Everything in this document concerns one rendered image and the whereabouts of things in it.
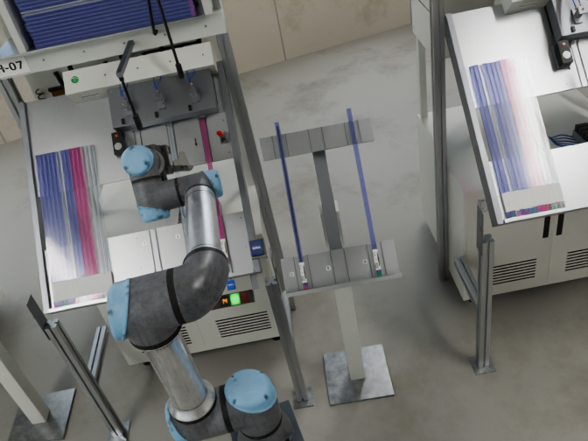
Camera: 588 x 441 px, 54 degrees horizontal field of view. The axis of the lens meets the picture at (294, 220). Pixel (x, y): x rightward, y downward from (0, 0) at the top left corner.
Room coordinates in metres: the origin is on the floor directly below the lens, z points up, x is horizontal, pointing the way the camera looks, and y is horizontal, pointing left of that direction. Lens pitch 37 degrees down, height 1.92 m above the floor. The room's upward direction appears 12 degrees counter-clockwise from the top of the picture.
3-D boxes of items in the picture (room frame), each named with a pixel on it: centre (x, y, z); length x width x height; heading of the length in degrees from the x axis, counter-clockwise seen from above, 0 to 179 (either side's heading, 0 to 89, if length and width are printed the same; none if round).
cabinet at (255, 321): (2.03, 0.46, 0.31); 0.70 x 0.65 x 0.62; 88
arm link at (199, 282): (1.07, 0.21, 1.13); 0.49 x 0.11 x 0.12; 3
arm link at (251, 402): (0.91, 0.20, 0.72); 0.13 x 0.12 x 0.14; 93
